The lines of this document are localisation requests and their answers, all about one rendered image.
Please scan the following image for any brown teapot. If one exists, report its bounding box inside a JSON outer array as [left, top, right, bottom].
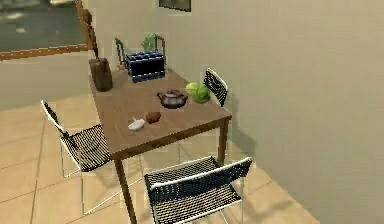
[[156, 88, 189, 110]]

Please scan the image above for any green cabbage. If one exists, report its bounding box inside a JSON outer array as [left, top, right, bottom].
[[185, 82, 212, 105]]

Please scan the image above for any black mesh chair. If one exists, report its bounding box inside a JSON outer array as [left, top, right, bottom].
[[40, 99, 145, 216], [203, 67, 229, 108], [114, 34, 167, 69], [143, 155, 254, 224]]

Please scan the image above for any brown round potato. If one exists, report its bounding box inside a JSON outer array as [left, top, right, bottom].
[[145, 111, 162, 125]]

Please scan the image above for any white small dish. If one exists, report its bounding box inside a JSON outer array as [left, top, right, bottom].
[[127, 117, 147, 132]]

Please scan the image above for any brown wooden table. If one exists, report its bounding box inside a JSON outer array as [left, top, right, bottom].
[[88, 68, 233, 224]]

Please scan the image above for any dark blue toaster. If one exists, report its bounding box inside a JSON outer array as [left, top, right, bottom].
[[125, 50, 167, 84]]

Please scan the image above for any green house plant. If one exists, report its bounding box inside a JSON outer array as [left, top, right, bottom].
[[140, 32, 161, 53]]

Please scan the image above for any brown framed window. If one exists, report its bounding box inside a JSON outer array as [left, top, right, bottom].
[[0, 0, 94, 62]]

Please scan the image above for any dark framed wall picture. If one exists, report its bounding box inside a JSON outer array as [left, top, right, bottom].
[[158, 0, 192, 13]]

